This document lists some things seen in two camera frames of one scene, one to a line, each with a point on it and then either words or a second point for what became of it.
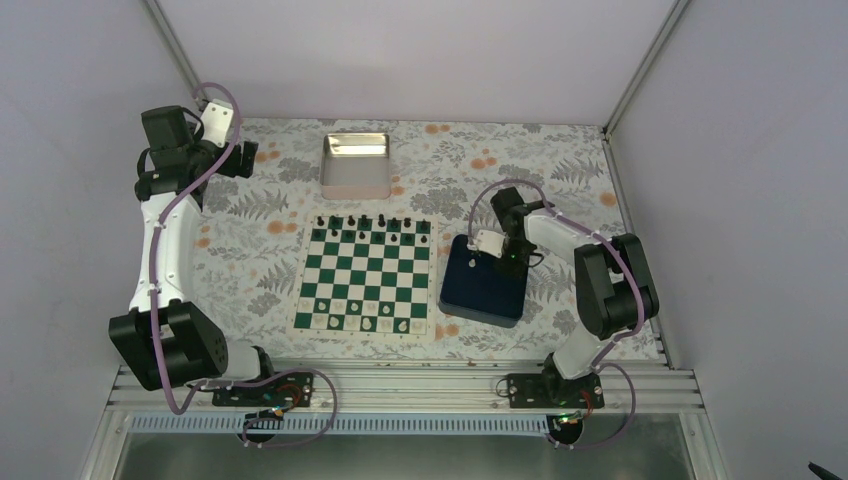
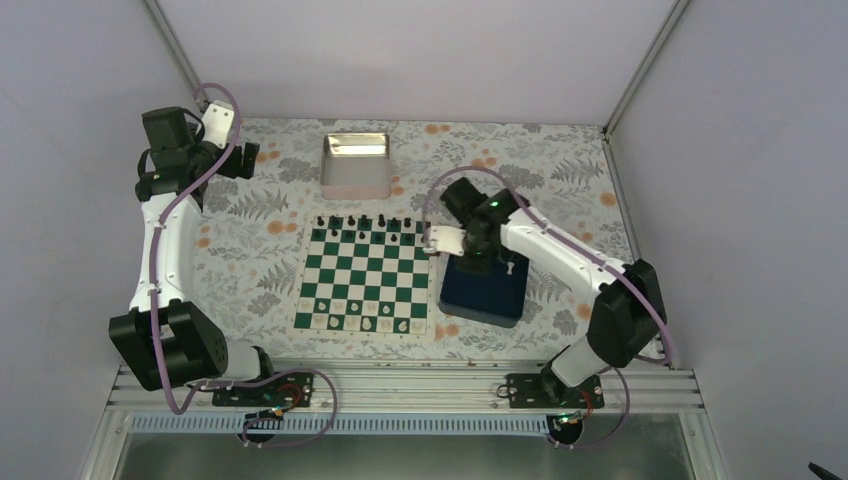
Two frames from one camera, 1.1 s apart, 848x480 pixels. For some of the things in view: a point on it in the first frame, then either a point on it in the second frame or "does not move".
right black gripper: x=513 y=270 -> x=477 y=266
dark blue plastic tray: x=481 y=287 does not move
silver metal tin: x=355 y=166 does not move
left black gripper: x=231 y=168 does not move
